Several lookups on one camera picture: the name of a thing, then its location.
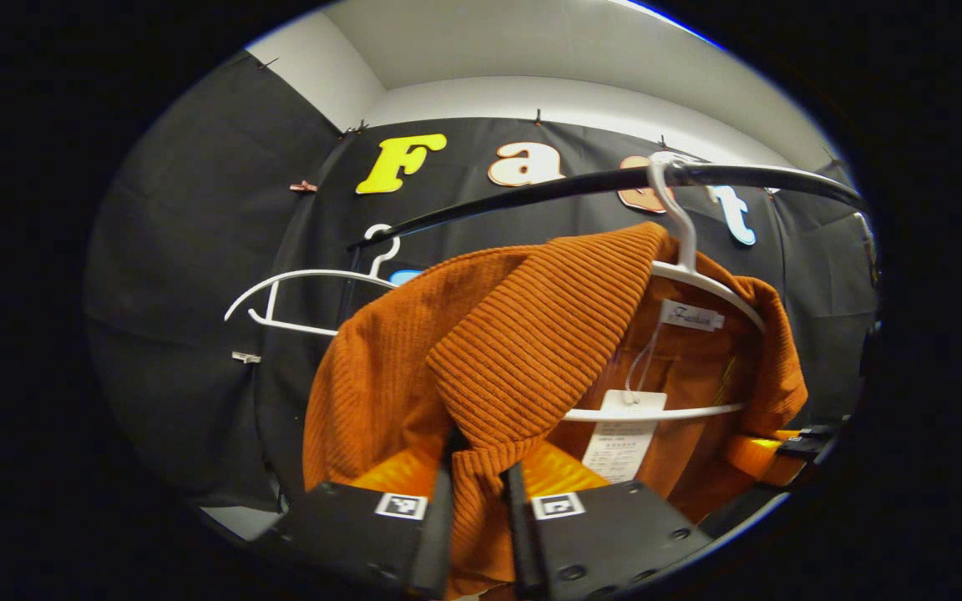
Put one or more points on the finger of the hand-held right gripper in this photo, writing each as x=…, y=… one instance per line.
x=769, y=455

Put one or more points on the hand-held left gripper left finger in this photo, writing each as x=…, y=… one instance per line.
x=435, y=534

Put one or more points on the small silver clip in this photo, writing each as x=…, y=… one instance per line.
x=245, y=357

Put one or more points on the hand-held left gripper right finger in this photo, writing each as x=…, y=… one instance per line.
x=523, y=542

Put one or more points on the empty white plastic hanger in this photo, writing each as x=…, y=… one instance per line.
x=314, y=270

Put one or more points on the white hanger with crossbar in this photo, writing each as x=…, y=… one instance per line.
x=686, y=242

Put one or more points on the white paper garment tag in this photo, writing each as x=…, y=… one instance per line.
x=623, y=442

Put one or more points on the copper clip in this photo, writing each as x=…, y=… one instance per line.
x=303, y=187

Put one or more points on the black clothes rack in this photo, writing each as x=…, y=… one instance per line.
x=531, y=190

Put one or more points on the black backdrop cloth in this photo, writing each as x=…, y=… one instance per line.
x=180, y=292

